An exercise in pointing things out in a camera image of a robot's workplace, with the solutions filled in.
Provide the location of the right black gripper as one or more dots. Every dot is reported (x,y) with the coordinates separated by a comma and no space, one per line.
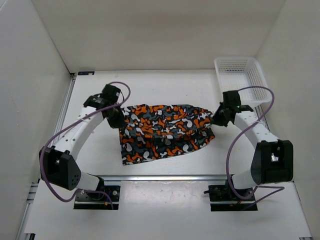
(216,119)

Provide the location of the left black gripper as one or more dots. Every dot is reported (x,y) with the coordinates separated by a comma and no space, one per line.
(120,122)

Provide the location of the orange camouflage shorts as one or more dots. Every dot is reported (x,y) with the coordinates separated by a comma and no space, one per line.
(155,132)

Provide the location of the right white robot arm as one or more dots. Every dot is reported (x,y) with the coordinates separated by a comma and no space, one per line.
(273,158)

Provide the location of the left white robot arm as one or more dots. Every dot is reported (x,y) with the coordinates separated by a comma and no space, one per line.
(58,164)

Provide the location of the white plastic mesh basket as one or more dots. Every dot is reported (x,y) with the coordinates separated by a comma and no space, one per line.
(244,74)

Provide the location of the right aluminium rail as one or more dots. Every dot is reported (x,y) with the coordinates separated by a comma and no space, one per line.
(260,112)

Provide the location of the aluminium rail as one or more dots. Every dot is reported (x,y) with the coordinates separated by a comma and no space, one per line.
(260,112)
(202,177)
(63,106)

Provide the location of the left aluminium rail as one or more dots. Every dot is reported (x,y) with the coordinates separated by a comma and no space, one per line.
(63,106)

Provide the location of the front aluminium rail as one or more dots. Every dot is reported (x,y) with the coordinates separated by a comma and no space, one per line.
(202,177)

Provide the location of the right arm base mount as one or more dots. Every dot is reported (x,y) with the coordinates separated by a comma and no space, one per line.
(223,199)

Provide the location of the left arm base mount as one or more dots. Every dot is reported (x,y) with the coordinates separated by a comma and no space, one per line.
(99,201)

